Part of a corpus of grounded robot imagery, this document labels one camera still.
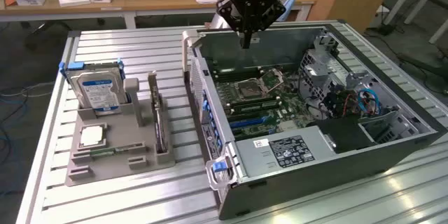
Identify black office chair base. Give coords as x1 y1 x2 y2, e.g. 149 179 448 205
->
20 19 73 50

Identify metal disk bay bracket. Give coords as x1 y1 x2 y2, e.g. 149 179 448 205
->
357 108 421 145

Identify black wire bundle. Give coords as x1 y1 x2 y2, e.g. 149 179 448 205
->
304 95 337 120

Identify black power adapter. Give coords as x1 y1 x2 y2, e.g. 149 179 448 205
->
376 24 396 36

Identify white floor cable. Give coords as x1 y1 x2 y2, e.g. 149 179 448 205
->
0 81 57 98

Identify metal socket cover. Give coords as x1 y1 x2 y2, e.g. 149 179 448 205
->
257 68 285 91

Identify blue wire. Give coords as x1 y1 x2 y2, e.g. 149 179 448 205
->
356 89 383 116

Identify green RAM stick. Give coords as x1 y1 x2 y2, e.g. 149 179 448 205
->
89 145 129 157

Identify grey parts rack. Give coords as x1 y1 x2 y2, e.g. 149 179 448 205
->
64 77 176 187

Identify blue floor cables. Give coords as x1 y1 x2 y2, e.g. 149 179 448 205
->
0 97 29 196

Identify metal disk bay cage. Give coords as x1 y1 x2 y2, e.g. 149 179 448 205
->
299 48 355 97

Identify low-profile graphics card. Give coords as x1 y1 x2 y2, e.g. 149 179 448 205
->
147 70 171 154

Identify grey power supply with label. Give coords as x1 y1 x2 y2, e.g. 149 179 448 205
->
233 125 337 179

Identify open black PC case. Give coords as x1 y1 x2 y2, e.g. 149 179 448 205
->
180 23 448 221

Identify CPU socket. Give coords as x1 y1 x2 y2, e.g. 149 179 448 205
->
233 78 269 102

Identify wooden desk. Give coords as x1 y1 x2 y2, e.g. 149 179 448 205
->
0 0 316 29

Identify silver CPU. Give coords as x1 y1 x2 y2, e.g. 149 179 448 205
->
79 126 105 147

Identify hard disk in blue caddy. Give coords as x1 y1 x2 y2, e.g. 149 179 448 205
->
59 58 128 116

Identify red wire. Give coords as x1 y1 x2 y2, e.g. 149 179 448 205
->
341 93 355 116

